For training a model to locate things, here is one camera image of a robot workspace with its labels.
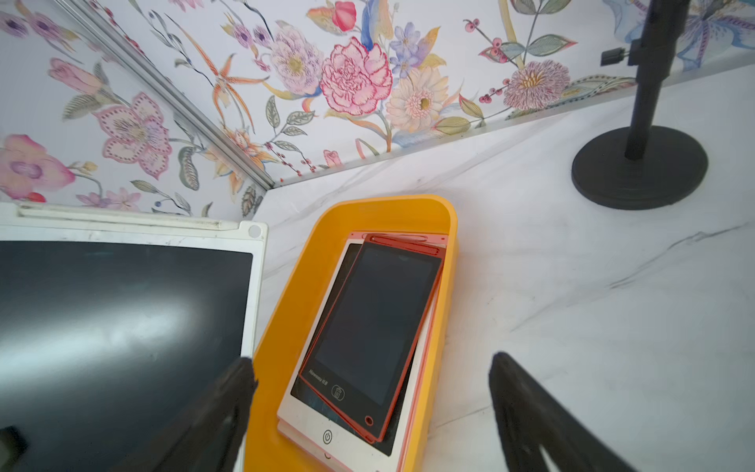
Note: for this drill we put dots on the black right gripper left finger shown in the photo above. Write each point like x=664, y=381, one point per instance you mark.
x=208, y=434

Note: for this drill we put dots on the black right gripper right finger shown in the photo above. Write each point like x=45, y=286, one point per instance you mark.
x=532, y=424

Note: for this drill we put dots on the white writing tablet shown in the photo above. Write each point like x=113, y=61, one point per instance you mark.
x=114, y=322

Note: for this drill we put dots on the pink writing tablet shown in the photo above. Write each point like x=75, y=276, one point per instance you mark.
x=308, y=422

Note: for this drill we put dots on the yellow plastic storage box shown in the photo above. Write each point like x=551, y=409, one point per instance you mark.
x=286, y=333

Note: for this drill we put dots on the black microphone stand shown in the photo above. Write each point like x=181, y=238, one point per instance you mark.
x=643, y=166

